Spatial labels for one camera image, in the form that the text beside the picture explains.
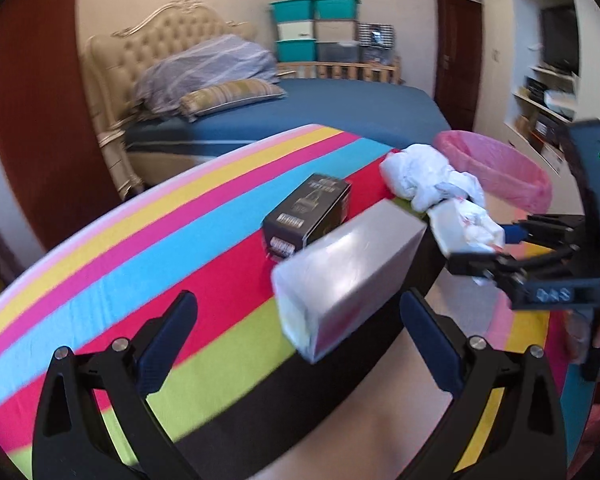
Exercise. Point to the checkered bag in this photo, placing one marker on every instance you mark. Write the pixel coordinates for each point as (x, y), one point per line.
(376, 35)

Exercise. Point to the bed with blue sheet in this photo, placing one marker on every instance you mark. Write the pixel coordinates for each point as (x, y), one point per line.
(330, 105)

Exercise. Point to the pink trash bin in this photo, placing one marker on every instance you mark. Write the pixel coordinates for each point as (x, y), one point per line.
(495, 160)

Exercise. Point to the striped colourful tablecloth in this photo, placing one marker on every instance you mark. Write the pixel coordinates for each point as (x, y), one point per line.
(130, 260)

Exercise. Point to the clear grey storage box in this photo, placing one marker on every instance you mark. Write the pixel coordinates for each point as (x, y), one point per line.
(336, 51)

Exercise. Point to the black printed box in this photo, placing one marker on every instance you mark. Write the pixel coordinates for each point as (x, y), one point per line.
(305, 215)

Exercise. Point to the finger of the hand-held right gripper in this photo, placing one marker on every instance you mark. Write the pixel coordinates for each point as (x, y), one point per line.
(480, 262)
(550, 230)

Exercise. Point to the beige storage box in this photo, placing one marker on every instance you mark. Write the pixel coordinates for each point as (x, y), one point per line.
(334, 30)

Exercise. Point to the black television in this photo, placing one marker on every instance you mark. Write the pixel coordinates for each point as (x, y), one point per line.
(560, 37)

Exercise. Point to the beige tufted headboard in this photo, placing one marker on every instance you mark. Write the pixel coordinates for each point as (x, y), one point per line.
(180, 25)

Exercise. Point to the teal storage box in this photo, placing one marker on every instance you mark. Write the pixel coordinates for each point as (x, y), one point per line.
(292, 11)
(336, 7)
(296, 50)

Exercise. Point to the person's right hand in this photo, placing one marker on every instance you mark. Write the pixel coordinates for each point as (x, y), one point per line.
(576, 335)

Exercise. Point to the brown wooden panel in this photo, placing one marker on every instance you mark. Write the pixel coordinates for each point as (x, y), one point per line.
(40, 110)

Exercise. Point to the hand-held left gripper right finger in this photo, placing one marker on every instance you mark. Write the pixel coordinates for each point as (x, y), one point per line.
(432, 347)

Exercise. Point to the white storage box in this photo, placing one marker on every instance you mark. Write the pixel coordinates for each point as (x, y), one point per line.
(295, 30)

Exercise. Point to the wooden crib rail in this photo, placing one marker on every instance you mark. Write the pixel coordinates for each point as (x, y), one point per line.
(340, 71)

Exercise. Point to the silver white rectangular box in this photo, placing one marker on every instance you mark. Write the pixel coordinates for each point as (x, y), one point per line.
(350, 270)

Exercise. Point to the grey striped pillow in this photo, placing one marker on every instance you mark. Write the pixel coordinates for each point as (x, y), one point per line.
(205, 70)

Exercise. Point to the white wardrobe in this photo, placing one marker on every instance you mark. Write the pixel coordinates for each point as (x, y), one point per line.
(495, 35)

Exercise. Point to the brown wooden door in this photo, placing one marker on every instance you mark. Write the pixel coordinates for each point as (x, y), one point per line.
(457, 60)

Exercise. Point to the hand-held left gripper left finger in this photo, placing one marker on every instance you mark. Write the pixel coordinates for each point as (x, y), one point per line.
(165, 342)

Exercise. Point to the white printed wrapper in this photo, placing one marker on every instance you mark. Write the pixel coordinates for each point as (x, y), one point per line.
(460, 225)

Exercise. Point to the white crumpled plastic bag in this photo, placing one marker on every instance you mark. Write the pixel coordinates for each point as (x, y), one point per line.
(420, 170)

